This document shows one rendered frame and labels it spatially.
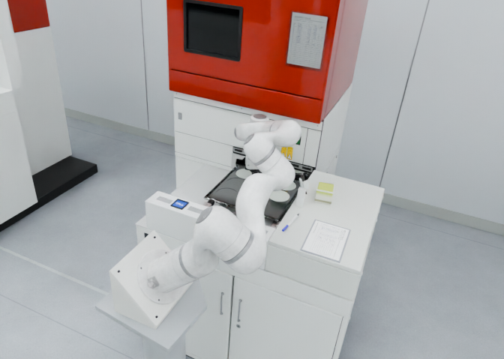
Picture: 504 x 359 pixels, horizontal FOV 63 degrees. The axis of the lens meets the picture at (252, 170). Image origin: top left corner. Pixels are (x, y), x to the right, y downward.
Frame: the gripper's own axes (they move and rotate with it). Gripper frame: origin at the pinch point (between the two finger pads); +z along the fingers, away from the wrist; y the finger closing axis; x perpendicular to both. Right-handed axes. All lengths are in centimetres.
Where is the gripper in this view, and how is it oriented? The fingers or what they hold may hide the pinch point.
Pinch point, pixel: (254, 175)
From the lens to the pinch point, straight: 202.4
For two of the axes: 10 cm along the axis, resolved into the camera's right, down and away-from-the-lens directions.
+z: -0.7, 8.7, 4.9
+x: -1.6, -5.0, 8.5
